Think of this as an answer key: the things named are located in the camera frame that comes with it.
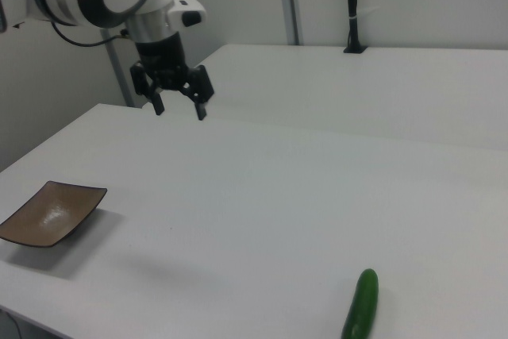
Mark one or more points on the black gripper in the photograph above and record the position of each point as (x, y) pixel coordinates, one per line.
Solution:
(160, 55)

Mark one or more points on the green cucumber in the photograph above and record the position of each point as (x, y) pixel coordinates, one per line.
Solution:
(362, 307)

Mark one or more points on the brown square ceramic plate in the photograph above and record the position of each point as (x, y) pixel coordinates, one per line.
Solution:
(49, 214)

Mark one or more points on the black pole with base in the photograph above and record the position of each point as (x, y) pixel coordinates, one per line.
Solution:
(351, 1)

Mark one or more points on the slanted grey metal partition post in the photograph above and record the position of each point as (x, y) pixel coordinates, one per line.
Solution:
(119, 73)

